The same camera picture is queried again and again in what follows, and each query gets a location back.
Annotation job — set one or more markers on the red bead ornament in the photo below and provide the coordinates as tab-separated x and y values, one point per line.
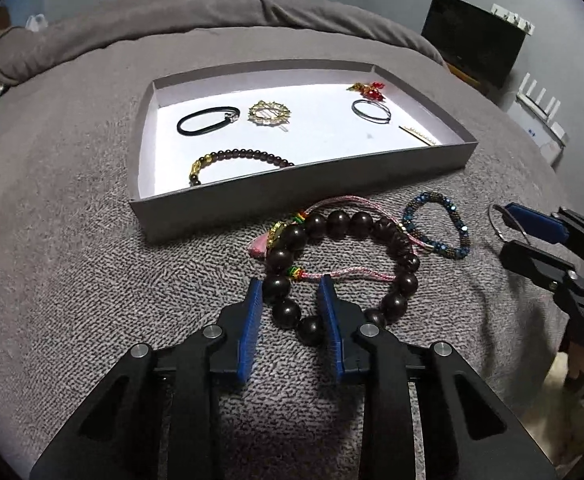
372	92

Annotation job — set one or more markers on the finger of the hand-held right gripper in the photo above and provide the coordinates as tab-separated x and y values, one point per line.
534	222
532	260

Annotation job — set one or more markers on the white plastic bag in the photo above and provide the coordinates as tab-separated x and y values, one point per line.
36	22

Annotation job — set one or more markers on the white router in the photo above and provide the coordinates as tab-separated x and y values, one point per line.
525	85
534	132

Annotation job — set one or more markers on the wooden television stand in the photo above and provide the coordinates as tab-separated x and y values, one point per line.
464	74

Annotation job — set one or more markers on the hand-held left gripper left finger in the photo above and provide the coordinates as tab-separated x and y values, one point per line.
249	330

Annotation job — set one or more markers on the white wall hooks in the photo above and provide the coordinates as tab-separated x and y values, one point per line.
512	16

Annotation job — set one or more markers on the black television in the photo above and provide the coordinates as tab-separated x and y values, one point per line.
472	35

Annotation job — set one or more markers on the shallow grey cardboard box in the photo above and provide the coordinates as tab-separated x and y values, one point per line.
322	135

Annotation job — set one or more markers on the pearl hair clip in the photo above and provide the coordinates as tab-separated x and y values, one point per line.
417	134

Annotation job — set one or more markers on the grey duvet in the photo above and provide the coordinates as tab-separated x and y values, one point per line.
171	15

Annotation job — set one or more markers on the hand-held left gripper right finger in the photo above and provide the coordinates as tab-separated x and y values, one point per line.
332	330

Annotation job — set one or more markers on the silver bangle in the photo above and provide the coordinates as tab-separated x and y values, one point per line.
353	108
492	217

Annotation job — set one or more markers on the person's right hand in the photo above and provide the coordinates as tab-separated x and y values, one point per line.
579	362

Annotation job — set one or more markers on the wooden headboard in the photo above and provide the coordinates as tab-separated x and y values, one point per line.
2	15

